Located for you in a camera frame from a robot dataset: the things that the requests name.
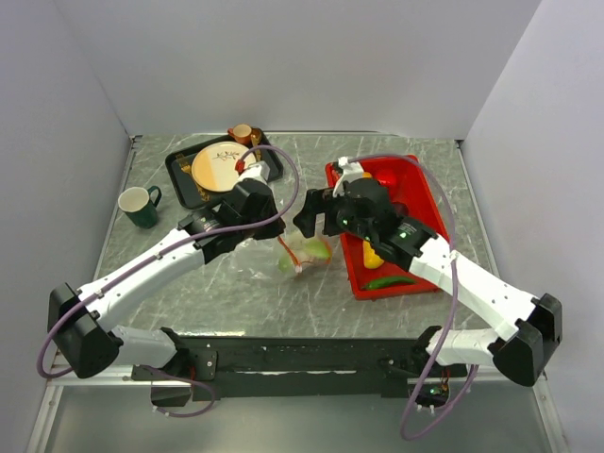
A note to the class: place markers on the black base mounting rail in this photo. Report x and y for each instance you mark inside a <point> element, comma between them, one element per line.
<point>237,367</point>

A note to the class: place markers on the clear zip top bag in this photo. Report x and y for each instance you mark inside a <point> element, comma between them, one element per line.
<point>259,260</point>

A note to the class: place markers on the white cauliflower with leaves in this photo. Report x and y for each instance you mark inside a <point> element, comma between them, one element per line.
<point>300,253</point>

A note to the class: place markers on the small orange cup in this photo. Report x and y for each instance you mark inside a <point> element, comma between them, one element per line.
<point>241,133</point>

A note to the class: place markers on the yellow mango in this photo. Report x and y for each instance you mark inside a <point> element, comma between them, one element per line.
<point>370,259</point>

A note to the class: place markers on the green chili pepper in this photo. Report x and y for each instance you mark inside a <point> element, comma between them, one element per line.
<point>387,282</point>

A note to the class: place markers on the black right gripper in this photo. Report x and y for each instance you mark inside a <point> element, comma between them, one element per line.
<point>318,201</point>

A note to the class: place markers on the black serving tray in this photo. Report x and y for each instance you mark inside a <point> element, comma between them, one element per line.
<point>186,193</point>

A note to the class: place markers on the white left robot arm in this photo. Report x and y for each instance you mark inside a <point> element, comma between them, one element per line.
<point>86,324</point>

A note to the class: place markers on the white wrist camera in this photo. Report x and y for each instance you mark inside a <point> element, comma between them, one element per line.
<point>351,170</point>
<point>258,170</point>

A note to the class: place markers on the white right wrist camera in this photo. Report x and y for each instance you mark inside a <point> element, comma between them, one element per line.
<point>351,170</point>

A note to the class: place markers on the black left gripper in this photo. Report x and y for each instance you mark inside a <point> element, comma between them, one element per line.
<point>271,230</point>

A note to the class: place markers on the cream floral plate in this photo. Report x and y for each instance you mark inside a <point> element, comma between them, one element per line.
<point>213,168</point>

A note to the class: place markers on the red bell pepper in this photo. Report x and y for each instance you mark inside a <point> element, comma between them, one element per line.
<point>386,177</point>

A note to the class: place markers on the dark green mug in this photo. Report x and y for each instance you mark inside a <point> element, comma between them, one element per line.
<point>140,205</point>

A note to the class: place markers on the red plastic bin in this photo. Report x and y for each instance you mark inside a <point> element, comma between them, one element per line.
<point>412,189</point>

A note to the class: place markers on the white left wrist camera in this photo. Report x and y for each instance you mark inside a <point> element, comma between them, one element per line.
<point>258,170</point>

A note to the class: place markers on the gold fork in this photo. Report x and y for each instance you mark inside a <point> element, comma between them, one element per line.
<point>186,168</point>

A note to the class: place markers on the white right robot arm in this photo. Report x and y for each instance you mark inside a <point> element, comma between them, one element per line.
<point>523,330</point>

